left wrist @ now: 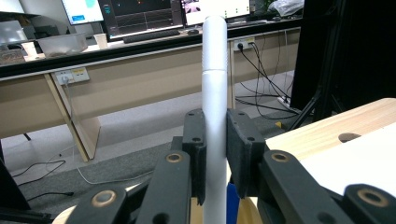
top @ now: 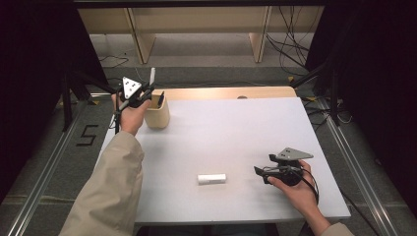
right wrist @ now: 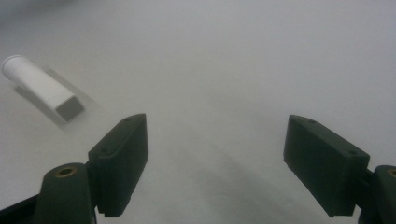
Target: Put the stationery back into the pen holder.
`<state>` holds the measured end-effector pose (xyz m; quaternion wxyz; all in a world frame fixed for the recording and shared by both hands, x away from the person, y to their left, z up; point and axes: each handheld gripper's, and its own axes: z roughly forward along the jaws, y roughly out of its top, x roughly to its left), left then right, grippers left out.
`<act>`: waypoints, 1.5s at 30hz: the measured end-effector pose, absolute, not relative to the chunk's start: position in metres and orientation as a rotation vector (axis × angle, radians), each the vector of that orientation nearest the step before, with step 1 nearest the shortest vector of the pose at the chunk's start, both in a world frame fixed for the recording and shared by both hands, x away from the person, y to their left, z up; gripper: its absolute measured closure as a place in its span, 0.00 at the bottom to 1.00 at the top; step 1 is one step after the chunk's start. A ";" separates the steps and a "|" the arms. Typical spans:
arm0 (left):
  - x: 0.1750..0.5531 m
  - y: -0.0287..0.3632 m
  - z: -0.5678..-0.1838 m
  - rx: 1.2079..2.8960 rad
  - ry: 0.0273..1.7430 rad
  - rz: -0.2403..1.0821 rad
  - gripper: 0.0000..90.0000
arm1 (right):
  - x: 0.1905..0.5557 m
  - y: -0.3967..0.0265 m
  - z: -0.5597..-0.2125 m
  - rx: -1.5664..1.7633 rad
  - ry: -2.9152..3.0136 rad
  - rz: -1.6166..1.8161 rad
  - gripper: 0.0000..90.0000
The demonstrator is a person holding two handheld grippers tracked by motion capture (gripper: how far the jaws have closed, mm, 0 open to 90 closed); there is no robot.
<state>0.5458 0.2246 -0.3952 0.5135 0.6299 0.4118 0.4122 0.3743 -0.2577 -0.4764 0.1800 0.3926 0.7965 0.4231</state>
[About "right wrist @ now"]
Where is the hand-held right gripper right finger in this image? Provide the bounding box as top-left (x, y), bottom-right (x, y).
top-left (282, 114), bottom-right (372, 218)

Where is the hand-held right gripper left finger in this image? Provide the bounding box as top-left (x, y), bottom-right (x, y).
top-left (87, 113), bottom-right (149, 218)

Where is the white tube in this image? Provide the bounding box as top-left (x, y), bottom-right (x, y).
top-left (1, 54), bottom-right (86, 123)

